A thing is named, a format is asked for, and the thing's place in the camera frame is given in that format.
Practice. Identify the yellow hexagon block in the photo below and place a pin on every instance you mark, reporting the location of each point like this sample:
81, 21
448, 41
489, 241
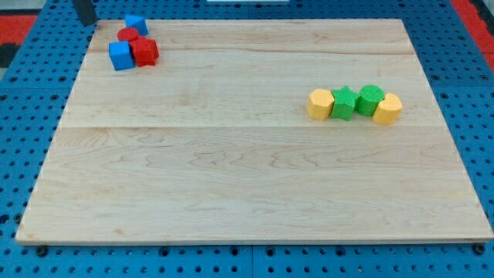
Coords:
320, 104

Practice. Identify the blue cube block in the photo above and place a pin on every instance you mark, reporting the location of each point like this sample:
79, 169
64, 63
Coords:
120, 56

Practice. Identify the wooden board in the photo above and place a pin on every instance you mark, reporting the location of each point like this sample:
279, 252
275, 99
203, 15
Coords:
213, 144

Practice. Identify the green cylinder block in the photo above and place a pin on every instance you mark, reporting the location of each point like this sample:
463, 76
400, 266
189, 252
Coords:
370, 97

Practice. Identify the yellow heart block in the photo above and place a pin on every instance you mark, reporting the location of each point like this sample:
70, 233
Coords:
388, 110

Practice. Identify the green star block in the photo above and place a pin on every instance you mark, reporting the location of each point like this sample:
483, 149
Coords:
345, 101

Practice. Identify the blue triangle block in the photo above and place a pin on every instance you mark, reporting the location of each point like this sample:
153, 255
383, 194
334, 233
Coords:
137, 22

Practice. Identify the red cylinder block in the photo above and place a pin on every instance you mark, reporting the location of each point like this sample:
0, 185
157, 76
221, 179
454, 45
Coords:
128, 34

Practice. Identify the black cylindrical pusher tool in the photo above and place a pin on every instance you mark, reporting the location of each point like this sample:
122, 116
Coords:
85, 11

